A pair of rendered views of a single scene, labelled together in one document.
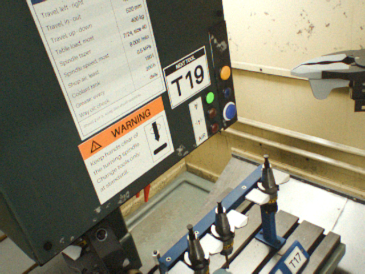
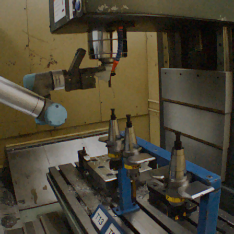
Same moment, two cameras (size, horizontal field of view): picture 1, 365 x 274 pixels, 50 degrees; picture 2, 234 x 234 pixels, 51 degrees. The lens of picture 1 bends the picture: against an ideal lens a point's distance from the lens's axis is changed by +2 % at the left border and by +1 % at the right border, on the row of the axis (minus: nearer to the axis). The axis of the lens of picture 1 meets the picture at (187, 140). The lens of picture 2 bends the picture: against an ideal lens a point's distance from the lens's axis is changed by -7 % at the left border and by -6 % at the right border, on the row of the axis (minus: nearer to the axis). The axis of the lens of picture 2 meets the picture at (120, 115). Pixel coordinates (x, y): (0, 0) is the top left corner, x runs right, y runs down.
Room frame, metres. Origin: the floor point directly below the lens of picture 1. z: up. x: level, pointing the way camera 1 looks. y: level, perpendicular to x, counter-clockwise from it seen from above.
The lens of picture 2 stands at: (0.92, -0.75, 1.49)
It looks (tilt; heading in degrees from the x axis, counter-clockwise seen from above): 13 degrees down; 105
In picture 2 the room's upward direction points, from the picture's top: 3 degrees counter-clockwise
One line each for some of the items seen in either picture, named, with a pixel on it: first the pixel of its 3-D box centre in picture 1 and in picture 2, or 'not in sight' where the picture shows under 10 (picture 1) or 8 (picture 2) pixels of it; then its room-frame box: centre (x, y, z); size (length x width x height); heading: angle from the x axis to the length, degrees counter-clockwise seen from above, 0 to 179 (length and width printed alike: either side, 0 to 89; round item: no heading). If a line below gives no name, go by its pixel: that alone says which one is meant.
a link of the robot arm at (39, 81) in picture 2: not in sight; (38, 83); (0.39, 0.10, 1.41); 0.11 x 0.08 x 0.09; 37
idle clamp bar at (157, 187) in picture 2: not in sight; (168, 200); (0.87, 0.15, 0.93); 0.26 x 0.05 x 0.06; 135
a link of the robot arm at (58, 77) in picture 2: not in sight; (58, 79); (0.46, 0.14, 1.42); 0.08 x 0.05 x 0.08; 127
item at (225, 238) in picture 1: (223, 231); (131, 152); (0.77, -0.04, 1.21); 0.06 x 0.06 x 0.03
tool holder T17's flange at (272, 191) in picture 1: (268, 186); (177, 180); (0.91, -0.21, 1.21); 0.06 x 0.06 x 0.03
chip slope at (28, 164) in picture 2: not in sight; (75, 168); (0.19, 0.77, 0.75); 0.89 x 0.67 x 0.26; 40
